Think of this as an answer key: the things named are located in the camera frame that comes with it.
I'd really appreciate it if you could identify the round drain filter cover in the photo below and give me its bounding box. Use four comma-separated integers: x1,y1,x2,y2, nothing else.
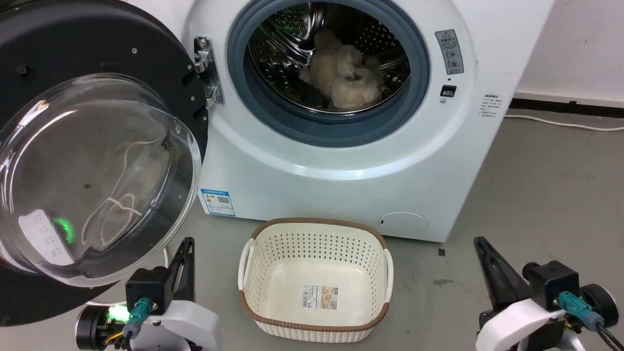
378,212,429,236

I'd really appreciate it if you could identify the cream perforated laundry basket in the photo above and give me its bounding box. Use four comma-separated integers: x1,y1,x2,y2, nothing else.
237,217,394,343

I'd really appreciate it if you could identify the perforated steel drum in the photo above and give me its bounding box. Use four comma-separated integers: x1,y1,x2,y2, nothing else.
247,1,411,116

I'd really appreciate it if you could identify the paper label in basket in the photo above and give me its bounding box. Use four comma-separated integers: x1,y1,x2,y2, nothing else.
302,285,340,310

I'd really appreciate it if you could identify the white floor cable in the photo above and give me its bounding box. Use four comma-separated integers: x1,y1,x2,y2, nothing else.
504,114,624,132

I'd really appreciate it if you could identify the right teal plug cable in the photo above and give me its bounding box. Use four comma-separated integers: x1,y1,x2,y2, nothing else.
558,291,624,351

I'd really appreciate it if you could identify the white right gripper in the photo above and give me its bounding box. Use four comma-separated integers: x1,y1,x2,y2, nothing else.
474,237,619,351

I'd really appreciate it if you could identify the black baseboard strip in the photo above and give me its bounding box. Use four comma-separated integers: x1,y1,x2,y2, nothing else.
508,97,624,119

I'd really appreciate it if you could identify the blue energy label sticker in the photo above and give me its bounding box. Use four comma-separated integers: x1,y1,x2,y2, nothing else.
198,188,236,217

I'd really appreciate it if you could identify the silver door hinge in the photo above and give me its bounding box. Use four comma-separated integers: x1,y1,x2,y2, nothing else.
194,36,225,107

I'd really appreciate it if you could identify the beige plush doll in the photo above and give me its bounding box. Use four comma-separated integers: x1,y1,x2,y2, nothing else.
298,29,385,111

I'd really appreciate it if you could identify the left teal plug cable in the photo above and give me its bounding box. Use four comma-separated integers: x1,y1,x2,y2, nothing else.
106,297,153,348

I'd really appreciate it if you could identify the teal plug cable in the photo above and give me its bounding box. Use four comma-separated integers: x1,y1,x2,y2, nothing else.
106,297,153,348
558,291,624,351

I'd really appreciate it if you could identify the small text sticker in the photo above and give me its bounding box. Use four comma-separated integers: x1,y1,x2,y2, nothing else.
478,94,503,119

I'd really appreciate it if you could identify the grey warning sticker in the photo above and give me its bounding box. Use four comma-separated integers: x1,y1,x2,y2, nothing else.
434,29,465,76

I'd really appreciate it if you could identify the black washer door with glass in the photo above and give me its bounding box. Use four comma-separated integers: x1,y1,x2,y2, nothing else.
0,0,210,327

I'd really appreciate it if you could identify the white front-load washing machine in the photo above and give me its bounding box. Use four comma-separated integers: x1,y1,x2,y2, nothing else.
128,0,556,243

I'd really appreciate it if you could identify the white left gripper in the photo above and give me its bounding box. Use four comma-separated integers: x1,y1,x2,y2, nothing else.
76,237,224,351

